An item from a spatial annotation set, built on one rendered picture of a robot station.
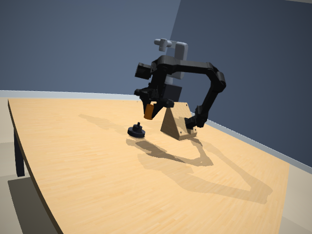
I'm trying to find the orange-brown knob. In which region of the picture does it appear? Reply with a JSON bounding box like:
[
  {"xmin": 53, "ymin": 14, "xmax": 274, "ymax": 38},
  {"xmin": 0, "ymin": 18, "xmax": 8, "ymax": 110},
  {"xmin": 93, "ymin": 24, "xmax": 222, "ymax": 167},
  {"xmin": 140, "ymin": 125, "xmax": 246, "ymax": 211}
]
[{"xmin": 144, "ymin": 104, "xmax": 154, "ymax": 120}]

